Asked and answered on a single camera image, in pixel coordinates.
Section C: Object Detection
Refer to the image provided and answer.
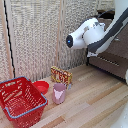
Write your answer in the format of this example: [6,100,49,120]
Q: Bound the white rounded object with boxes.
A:
[124,69,128,85]

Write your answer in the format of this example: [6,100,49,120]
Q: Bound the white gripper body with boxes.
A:
[86,49,100,58]

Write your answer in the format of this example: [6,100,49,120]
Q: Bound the red basket with blue rim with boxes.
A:
[0,76,49,128]

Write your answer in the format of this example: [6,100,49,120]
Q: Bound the dark brown drawer cabinet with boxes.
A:
[87,9,128,82]

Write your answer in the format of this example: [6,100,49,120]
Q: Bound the pink plastic cup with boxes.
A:
[51,83,67,105]

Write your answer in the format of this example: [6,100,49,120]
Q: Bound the red plastic bowl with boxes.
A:
[32,80,51,96]

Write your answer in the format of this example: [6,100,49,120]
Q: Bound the yellow red snack box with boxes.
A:
[50,65,74,86]

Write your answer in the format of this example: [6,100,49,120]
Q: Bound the beige woven room divider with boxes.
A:
[0,0,102,83]

